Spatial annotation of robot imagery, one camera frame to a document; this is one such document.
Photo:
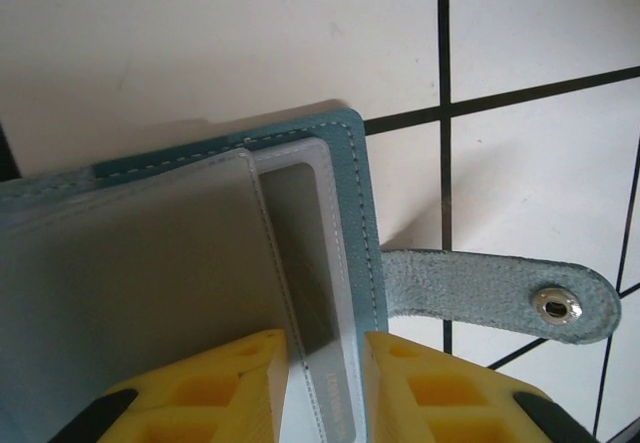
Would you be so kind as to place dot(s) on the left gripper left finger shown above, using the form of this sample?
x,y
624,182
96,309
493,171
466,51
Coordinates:
x,y
200,403

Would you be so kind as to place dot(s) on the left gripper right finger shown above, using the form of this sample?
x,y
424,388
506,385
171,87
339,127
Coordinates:
x,y
450,403

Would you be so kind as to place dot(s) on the teal leather card holder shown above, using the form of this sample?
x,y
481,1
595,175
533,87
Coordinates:
x,y
370,203

